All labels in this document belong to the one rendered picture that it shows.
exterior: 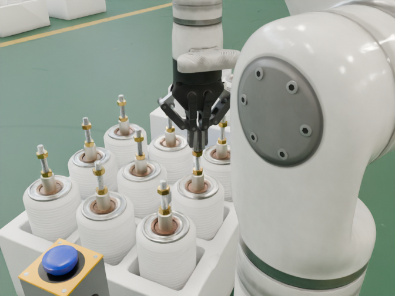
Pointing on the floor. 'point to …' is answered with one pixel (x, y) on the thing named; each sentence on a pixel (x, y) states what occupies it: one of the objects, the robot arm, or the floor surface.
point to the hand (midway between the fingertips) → (197, 138)
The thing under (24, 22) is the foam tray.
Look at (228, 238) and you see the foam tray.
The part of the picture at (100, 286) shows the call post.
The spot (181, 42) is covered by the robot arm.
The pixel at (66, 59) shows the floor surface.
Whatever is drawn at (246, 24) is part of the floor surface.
